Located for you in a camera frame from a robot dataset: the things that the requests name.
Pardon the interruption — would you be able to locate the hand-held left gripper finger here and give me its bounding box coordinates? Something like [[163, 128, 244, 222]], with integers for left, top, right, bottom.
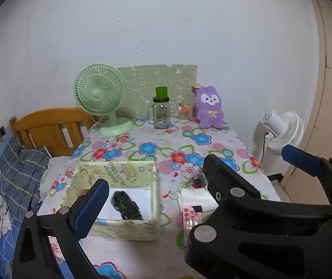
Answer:
[[12, 178, 110, 279]]

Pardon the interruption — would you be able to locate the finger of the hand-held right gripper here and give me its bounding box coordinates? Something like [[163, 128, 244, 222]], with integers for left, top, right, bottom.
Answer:
[[184, 154, 332, 279], [282, 144, 332, 202]]

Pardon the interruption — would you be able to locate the yellow printed fabric storage box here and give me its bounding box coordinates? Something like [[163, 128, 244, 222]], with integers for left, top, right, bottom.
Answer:
[[48, 160, 161, 242]]

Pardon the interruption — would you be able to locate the white floor fan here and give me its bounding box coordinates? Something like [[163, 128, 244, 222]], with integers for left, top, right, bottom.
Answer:
[[260, 110, 305, 156]]

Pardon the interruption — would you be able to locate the white pink tissue pack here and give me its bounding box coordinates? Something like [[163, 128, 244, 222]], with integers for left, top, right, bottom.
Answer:
[[178, 188, 219, 231]]

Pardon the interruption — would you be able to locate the black plastic bag roll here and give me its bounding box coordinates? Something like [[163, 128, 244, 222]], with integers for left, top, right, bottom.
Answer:
[[111, 190, 144, 221]]

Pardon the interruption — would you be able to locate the purple plush rabbit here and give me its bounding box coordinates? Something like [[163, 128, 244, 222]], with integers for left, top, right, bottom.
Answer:
[[193, 86, 226, 130]]

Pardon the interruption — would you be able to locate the cotton swab jar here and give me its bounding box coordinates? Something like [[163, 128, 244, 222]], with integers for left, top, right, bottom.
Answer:
[[178, 106, 190, 123]]

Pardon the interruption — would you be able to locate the floral tablecloth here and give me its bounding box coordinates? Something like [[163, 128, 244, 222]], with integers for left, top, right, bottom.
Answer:
[[36, 116, 282, 279]]

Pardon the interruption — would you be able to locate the grey plaid pillow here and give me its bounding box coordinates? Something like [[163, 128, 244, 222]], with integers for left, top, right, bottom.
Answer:
[[0, 136, 52, 224]]

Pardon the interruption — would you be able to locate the glass mug jar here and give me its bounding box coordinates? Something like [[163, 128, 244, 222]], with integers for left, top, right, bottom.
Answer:
[[148, 96, 171, 130]]

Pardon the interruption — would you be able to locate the wooden bed headboard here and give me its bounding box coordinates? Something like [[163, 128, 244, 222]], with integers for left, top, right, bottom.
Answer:
[[9, 107, 97, 157]]

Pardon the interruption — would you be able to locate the blue grid bed sheet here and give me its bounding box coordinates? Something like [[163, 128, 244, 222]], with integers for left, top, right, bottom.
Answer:
[[0, 206, 67, 279]]

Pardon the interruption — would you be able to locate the green desk fan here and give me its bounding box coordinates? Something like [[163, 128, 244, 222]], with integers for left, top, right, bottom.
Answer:
[[74, 64, 134, 136]]

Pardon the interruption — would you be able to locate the green patterned board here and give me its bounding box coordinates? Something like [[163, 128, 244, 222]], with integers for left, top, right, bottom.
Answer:
[[116, 64, 198, 120]]

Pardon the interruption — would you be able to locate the black fan cable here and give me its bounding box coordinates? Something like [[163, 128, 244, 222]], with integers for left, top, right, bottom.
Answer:
[[259, 133, 269, 164]]

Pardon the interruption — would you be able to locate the white desk fan cable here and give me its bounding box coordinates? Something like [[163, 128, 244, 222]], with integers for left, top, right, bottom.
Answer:
[[88, 116, 109, 133]]

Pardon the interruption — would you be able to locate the thin white cable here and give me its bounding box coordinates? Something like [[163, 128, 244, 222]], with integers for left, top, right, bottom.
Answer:
[[0, 139, 8, 210]]

